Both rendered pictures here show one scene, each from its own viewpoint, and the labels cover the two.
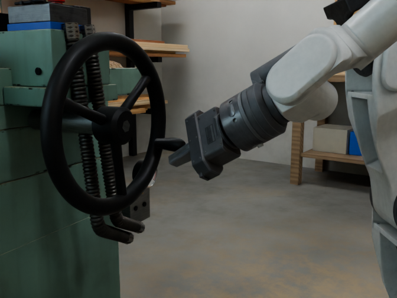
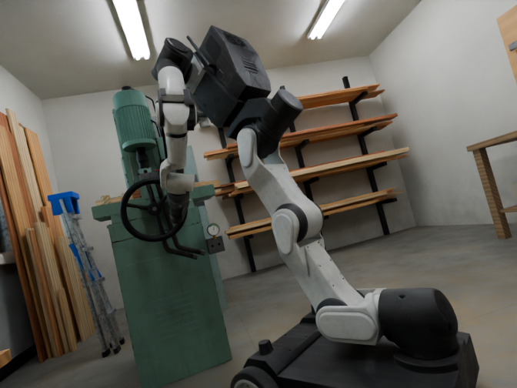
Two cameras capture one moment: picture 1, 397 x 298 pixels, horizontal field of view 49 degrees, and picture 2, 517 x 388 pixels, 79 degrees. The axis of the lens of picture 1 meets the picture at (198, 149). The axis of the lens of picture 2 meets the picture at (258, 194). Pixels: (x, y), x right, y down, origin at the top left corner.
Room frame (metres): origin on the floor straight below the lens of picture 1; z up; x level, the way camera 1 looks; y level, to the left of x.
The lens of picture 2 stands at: (-0.03, -1.15, 0.66)
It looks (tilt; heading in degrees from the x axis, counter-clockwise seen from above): 4 degrees up; 42
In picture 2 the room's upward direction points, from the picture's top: 14 degrees counter-clockwise
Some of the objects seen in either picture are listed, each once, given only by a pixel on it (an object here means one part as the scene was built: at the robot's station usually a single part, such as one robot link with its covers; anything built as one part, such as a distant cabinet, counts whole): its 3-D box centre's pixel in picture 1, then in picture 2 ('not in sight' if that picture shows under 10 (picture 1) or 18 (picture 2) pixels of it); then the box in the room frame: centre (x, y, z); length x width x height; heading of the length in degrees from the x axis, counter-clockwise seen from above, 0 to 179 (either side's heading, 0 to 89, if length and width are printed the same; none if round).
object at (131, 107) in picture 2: not in sight; (134, 122); (0.86, 0.44, 1.35); 0.18 x 0.18 x 0.31
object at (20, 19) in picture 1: (55, 16); (153, 176); (0.79, 0.25, 0.99); 0.13 x 0.11 x 0.06; 152
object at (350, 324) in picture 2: not in sight; (355, 314); (0.91, -0.60, 0.28); 0.21 x 0.20 x 0.13; 92
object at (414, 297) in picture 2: not in sight; (354, 340); (0.91, -0.57, 0.19); 0.64 x 0.52 x 0.33; 92
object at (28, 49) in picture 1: (54, 59); (155, 190); (0.79, 0.25, 0.91); 0.15 x 0.14 x 0.09; 152
